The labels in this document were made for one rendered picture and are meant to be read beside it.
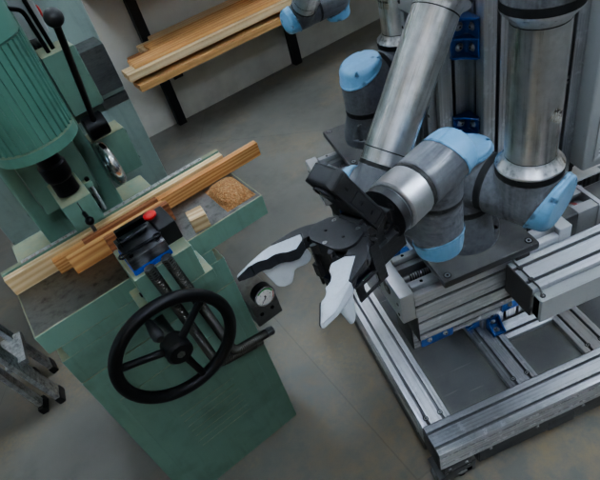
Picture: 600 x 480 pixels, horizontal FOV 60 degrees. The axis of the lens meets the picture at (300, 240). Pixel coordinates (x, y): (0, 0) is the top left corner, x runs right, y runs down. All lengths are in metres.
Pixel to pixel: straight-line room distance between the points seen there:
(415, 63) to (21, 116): 0.72
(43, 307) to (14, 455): 1.17
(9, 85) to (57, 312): 0.49
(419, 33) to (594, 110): 0.64
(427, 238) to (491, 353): 1.01
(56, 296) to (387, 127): 0.85
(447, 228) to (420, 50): 0.27
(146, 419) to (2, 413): 1.12
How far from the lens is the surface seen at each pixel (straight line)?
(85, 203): 1.26
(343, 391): 1.95
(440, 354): 1.75
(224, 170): 1.41
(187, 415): 1.62
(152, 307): 1.07
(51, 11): 1.09
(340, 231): 0.62
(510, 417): 1.62
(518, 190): 0.99
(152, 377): 1.46
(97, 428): 2.26
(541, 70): 0.88
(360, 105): 1.46
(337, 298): 0.54
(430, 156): 0.70
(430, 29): 0.85
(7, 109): 1.13
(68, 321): 1.26
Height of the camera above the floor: 1.66
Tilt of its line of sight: 41 degrees down
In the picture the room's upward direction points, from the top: 18 degrees counter-clockwise
